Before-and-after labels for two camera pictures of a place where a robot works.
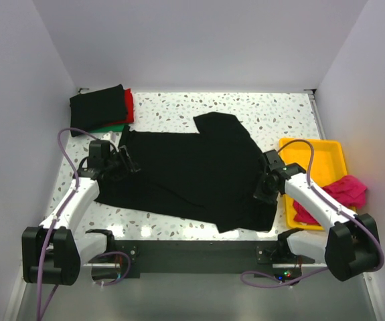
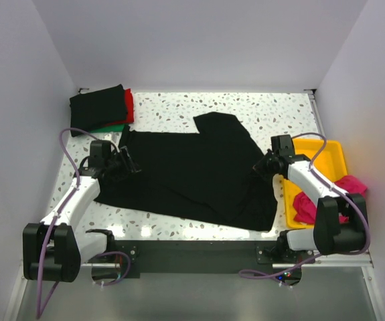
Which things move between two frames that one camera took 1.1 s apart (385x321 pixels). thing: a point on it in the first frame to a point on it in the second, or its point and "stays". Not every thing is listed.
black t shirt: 208,176 stays
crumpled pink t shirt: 347,189 stays
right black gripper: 269,198 to 259,167
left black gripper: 128,166 stays
